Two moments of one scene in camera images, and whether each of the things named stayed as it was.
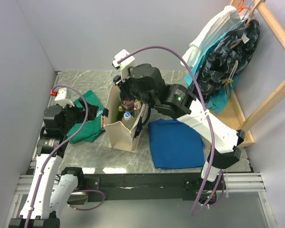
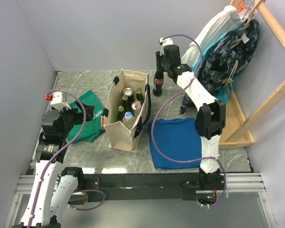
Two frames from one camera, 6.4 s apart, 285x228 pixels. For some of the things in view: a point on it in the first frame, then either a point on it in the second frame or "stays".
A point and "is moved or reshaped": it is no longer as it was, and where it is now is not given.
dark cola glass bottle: x=128 y=105 is moved or reshaped
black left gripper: x=81 y=114 stays
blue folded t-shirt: x=174 y=145 stays
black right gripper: x=122 y=86 -> x=158 y=59
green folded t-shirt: x=87 y=131 stays
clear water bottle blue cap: x=128 y=120 stays
